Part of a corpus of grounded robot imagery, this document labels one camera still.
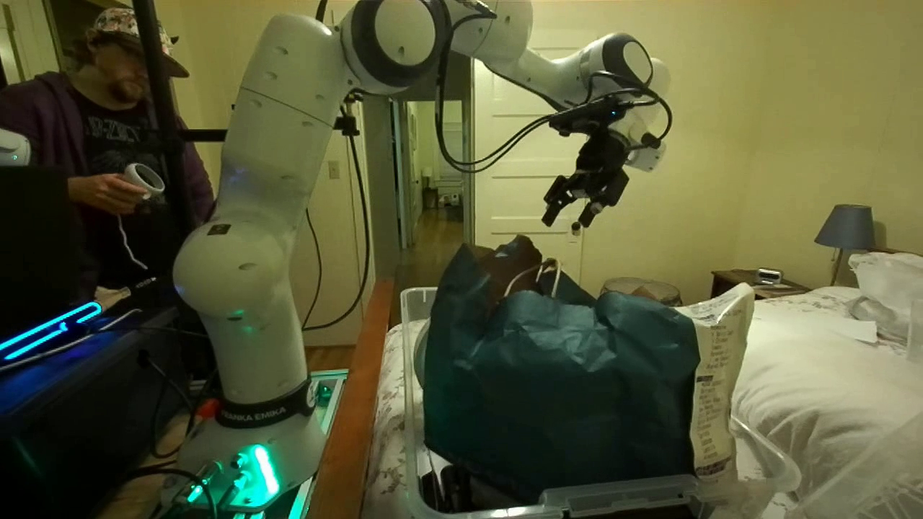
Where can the dark teal fabric bag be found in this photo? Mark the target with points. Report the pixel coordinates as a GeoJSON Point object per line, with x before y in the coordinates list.
{"type": "Point", "coordinates": [556, 385]}

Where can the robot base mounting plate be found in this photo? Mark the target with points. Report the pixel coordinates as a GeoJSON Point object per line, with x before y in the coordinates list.
{"type": "Point", "coordinates": [278, 463]}

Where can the person in dark shirt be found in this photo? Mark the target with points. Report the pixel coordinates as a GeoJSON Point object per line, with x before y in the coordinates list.
{"type": "Point", "coordinates": [105, 134]}

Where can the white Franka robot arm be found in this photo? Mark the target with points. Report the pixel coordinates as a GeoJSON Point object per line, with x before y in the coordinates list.
{"type": "Point", "coordinates": [269, 192]}

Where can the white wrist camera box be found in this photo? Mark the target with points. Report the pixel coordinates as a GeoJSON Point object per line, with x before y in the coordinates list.
{"type": "Point", "coordinates": [650, 155]}

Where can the white pillow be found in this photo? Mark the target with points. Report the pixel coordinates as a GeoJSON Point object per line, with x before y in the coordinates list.
{"type": "Point", "coordinates": [888, 283]}

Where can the white printed paper bag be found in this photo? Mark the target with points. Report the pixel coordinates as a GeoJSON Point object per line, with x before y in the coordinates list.
{"type": "Point", "coordinates": [719, 385]}

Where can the white VR controller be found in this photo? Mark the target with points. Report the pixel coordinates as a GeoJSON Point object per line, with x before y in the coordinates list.
{"type": "Point", "coordinates": [145, 181]}

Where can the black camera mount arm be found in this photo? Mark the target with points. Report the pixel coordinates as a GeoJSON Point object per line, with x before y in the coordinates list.
{"type": "Point", "coordinates": [202, 134]}

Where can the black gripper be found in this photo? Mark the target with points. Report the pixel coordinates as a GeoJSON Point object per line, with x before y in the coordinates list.
{"type": "Point", "coordinates": [601, 162]}

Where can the person's hand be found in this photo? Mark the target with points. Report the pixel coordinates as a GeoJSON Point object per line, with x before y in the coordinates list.
{"type": "Point", "coordinates": [101, 192]}

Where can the grey shade table lamp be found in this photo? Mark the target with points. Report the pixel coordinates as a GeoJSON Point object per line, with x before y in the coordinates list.
{"type": "Point", "coordinates": [845, 228]}

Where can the white panel door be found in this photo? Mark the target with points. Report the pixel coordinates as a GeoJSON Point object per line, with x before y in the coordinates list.
{"type": "Point", "coordinates": [519, 212]}

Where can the dark wooden nightstand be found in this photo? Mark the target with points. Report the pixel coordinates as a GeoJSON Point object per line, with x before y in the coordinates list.
{"type": "Point", "coordinates": [738, 280]}

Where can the clear plastic sheet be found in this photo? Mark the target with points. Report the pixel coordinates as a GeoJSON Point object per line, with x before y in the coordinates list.
{"type": "Point", "coordinates": [845, 472]}

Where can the blue lit device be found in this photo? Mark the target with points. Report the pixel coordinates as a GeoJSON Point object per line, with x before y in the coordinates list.
{"type": "Point", "coordinates": [47, 333]}

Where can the wooden bed footboard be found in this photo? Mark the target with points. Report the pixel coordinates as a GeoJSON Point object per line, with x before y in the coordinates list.
{"type": "Point", "coordinates": [350, 413]}

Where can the black tripod pole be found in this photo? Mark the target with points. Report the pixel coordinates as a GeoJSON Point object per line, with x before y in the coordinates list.
{"type": "Point", "coordinates": [158, 106]}

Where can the wall light switch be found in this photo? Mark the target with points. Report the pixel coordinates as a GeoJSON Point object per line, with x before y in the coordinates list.
{"type": "Point", "coordinates": [331, 172]}

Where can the white rounded device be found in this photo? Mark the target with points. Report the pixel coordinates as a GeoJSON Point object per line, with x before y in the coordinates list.
{"type": "Point", "coordinates": [11, 147]}

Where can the clear plastic storage bin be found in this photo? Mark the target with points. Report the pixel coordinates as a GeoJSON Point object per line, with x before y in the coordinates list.
{"type": "Point", "coordinates": [577, 504]}

